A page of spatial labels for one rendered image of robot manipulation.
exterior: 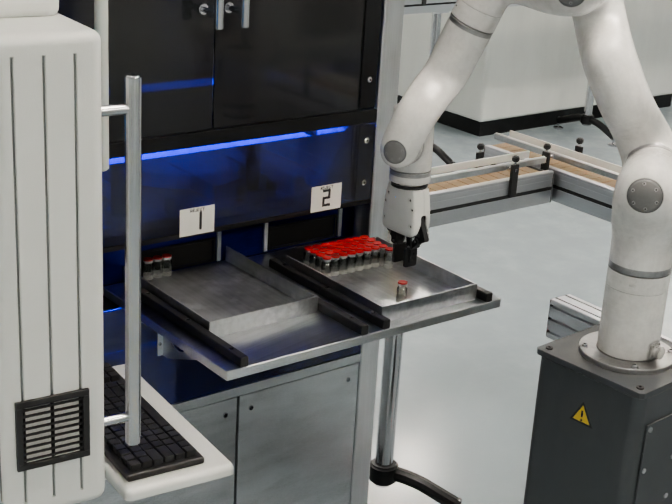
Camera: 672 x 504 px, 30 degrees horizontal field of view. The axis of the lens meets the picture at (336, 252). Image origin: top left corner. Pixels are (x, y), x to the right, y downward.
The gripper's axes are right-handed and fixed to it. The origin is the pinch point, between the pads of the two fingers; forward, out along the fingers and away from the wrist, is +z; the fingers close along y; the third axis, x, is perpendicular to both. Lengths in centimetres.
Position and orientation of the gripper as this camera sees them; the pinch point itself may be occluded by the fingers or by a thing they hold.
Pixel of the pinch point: (404, 254)
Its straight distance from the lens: 260.2
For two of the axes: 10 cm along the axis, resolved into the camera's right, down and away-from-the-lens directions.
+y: 6.1, 2.9, -7.4
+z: -0.5, 9.4, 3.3
